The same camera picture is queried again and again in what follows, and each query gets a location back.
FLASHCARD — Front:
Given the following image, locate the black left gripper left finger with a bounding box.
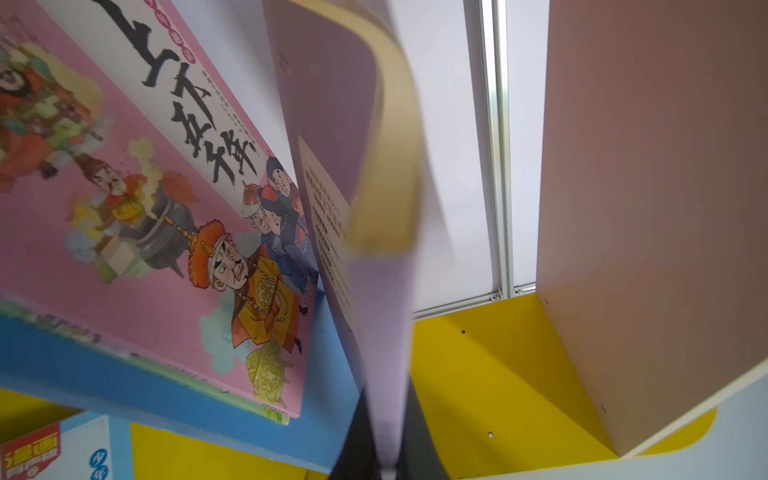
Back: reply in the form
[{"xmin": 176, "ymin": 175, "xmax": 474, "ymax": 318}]
[{"xmin": 328, "ymin": 391, "xmax": 381, "ymax": 480}]

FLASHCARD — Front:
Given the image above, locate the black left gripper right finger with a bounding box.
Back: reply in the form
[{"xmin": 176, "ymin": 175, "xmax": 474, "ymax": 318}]
[{"xmin": 397, "ymin": 380, "xmax": 449, "ymax": 480}]

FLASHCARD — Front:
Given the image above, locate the pink comic book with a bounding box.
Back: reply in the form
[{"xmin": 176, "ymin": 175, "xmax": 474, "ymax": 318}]
[{"xmin": 1, "ymin": 1, "xmax": 317, "ymax": 424}]

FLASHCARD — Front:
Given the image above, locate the yellow pink blue bookshelf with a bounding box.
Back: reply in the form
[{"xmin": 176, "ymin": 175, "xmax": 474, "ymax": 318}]
[{"xmin": 1, "ymin": 1, "xmax": 767, "ymax": 479}]

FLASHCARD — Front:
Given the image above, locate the aluminium cage frame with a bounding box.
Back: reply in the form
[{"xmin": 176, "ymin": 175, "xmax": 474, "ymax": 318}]
[{"xmin": 413, "ymin": 1, "xmax": 537, "ymax": 321}]

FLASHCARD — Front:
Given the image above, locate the light blue comic book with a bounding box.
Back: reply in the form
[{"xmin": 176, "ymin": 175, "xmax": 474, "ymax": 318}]
[{"xmin": 1, "ymin": 412, "xmax": 135, "ymax": 480}]

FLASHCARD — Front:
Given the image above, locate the purple comic book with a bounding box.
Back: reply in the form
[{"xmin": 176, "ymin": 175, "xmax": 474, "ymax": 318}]
[{"xmin": 263, "ymin": 1, "xmax": 426, "ymax": 479}]

